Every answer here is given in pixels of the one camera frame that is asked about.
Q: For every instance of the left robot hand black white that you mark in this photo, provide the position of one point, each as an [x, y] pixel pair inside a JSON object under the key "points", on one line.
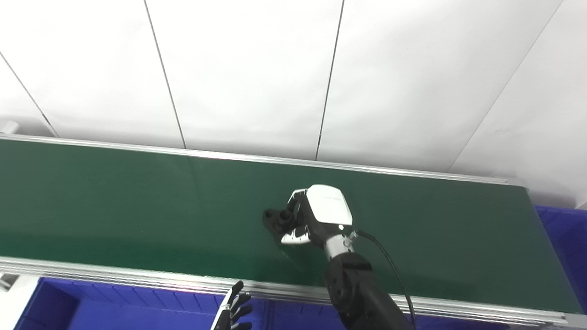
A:
{"points": [[231, 316]]}

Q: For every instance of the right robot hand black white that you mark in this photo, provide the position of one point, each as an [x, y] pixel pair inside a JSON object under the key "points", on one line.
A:
{"points": [[328, 206]]}

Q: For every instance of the black flanged metal part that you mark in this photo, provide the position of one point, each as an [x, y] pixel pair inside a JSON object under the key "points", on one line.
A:
{"points": [[277, 221]]}

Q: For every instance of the blue plastic bin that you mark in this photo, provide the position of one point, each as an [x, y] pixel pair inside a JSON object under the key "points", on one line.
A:
{"points": [[114, 309], [298, 318], [566, 238]]}

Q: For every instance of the green conveyor belt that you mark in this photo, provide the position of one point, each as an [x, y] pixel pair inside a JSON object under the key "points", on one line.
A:
{"points": [[137, 206], [114, 272]]}

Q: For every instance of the grey metal conveyor bracket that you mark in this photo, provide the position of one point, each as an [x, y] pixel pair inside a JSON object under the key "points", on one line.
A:
{"points": [[8, 282]]}

